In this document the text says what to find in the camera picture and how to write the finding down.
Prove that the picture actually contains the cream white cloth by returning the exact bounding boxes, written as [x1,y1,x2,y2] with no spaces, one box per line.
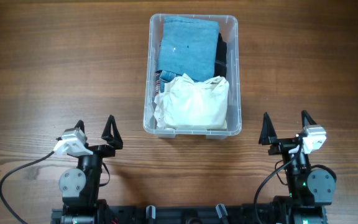
[154,74,229,130]

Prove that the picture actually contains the blue denim jeans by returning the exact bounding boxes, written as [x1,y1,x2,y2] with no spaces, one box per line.
[156,16,219,93]

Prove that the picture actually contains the black garment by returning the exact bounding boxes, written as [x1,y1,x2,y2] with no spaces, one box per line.
[214,33,227,77]

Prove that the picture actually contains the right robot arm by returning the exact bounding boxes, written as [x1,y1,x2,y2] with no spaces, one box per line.
[253,110,337,223]

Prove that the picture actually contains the clear plastic storage container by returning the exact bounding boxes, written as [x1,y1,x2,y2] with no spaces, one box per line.
[143,14,242,139]

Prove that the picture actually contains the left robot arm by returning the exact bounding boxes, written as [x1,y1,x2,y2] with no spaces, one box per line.
[51,115,123,224]

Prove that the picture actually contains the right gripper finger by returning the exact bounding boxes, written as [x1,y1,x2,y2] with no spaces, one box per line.
[259,112,278,145]
[301,110,316,127]

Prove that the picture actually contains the red plaid shirt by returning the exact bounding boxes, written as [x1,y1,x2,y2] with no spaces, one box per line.
[154,72,160,96]

